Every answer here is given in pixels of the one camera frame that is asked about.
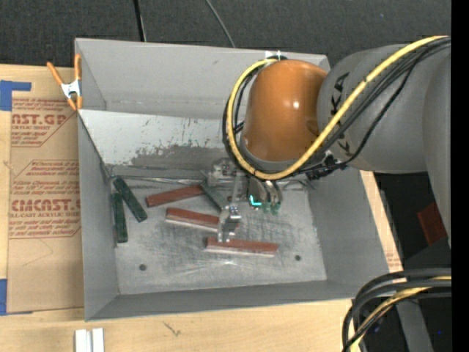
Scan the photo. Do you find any grey metal bin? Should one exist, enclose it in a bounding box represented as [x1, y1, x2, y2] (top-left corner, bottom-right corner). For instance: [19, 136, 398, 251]
[74, 37, 391, 322]

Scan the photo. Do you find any brown cardboard board red print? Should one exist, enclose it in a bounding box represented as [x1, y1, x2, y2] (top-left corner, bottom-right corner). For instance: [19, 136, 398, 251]
[0, 63, 405, 315]

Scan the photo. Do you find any red-brown flat block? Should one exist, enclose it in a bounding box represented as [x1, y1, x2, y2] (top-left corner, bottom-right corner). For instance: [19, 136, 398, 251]
[164, 207, 221, 232]
[145, 184, 205, 208]
[202, 235, 280, 259]

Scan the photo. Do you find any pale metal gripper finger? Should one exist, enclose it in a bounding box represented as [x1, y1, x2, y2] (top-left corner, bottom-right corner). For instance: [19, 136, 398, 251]
[206, 158, 238, 189]
[217, 205, 243, 243]

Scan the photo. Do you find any dark green flat block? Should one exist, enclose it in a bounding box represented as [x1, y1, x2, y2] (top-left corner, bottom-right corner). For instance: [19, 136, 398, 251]
[200, 181, 225, 211]
[112, 177, 149, 224]
[111, 192, 129, 244]

